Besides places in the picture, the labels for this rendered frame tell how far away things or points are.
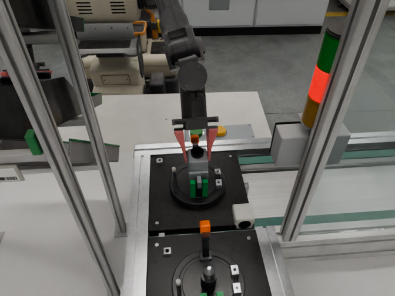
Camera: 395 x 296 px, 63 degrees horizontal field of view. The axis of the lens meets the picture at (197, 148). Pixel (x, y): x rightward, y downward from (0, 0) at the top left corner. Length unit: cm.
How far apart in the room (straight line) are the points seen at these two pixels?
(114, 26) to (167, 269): 95
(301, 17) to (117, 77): 288
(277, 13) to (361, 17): 350
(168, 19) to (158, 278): 53
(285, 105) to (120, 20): 181
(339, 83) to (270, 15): 346
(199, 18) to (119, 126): 275
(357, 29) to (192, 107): 38
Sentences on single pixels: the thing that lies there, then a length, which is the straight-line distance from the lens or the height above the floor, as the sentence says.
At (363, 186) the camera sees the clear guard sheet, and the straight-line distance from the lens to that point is 69.
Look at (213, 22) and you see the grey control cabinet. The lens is 384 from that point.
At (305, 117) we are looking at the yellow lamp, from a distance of 55.
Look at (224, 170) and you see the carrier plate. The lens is 86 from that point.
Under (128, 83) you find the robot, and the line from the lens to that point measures 150.
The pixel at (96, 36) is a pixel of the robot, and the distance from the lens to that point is 139.
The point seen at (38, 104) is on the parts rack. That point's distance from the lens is 39.
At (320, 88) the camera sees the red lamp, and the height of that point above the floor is 133.
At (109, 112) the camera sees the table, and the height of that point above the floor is 86.
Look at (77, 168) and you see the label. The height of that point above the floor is 111.
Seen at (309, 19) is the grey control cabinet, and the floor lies 18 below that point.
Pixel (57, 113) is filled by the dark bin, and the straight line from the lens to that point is 56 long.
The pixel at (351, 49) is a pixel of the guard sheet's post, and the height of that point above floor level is 141.
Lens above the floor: 159
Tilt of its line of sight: 43 degrees down
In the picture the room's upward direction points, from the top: straight up
